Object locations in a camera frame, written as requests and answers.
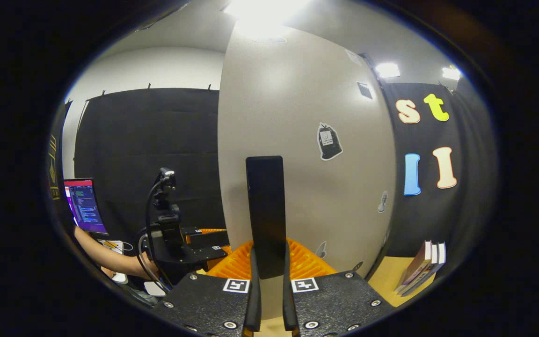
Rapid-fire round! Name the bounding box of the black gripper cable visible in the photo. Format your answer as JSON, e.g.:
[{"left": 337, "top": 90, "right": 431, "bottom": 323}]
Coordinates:
[{"left": 136, "top": 177, "right": 176, "bottom": 294}]

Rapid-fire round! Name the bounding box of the dark panel with yellow print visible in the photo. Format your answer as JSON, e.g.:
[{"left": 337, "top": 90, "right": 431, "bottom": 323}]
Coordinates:
[{"left": 46, "top": 133, "right": 63, "bottom": 203}]

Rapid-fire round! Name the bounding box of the computer monitor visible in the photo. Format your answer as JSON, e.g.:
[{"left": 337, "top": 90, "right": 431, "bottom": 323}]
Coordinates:
[{"left": 64, "top": 178, "right": 109, "bottom": 235}]

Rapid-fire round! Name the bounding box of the grey cover book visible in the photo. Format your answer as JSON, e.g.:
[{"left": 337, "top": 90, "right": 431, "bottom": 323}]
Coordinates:
[{"left": 410, "top": 242, "right": 447, "bottom": 296}]

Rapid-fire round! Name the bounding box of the white paper sheet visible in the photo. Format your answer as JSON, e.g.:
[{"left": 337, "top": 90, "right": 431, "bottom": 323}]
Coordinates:
[{"left": 96, "top": 240, "right": 133, "bottom": 254}]

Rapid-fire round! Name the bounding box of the black backdrop cloth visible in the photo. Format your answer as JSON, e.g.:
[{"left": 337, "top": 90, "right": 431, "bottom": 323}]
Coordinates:
[{"left": 73, "top": 81, "right": 498, "bottom": 281}]

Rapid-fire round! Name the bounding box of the white spine book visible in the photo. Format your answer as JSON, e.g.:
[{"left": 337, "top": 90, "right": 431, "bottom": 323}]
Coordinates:
[{"left": 405, "top": 242, "right": 440, "bottom": 295}]

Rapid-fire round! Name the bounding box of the maroon cover book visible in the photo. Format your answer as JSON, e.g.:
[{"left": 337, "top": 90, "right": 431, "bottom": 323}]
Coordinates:
[{"left": 395, "top": 241, "right": 431, "bottom": 293}]

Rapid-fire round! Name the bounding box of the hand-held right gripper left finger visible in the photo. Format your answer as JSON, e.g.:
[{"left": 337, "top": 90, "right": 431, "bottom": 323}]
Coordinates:
[{"left": 150, "top": 239, "right": 263, "bottom": 337}]

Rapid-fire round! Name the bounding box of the grey cabinet door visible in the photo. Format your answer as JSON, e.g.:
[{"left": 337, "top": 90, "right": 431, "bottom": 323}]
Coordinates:
[{"left": 217, "top": 21, "right": 397, "bottom": 321}]

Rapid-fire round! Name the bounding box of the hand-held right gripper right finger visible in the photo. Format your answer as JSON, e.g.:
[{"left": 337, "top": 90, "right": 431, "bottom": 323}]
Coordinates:
[{"left": 281, "top": 238, "right": 397, "bottom": 337}]

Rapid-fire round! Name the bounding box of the black cabinet door handle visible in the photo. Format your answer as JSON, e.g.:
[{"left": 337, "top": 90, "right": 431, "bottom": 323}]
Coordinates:
[{"left": 245, "top": 155, "right": 287, "bottom": 280}]

